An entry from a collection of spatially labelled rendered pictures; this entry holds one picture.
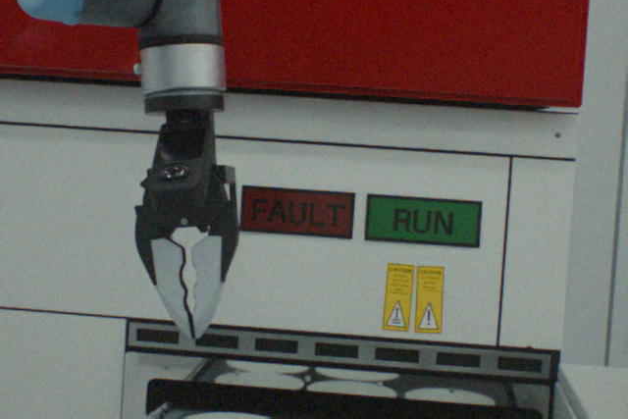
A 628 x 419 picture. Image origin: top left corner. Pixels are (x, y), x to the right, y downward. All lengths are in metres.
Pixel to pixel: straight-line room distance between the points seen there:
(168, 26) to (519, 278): 0.45
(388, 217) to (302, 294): 0.12
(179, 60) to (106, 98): 0.25
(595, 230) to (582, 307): 0.17
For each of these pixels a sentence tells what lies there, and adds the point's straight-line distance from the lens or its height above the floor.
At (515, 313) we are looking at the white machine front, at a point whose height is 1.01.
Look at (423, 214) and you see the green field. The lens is 1.26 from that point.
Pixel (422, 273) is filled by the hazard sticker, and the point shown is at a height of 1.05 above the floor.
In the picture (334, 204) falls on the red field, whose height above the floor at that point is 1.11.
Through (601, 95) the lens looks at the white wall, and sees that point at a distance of 2.77.
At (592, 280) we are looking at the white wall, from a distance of 2.79.
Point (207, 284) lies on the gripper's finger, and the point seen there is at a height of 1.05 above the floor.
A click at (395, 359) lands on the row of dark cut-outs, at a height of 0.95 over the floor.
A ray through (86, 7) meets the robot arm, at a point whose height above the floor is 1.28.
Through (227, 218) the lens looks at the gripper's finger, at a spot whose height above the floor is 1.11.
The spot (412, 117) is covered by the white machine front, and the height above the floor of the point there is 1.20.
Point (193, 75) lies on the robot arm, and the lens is 1.07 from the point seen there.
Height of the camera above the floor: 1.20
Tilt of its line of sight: 3 degrees down
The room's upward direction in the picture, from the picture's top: 4 degrees clockwise
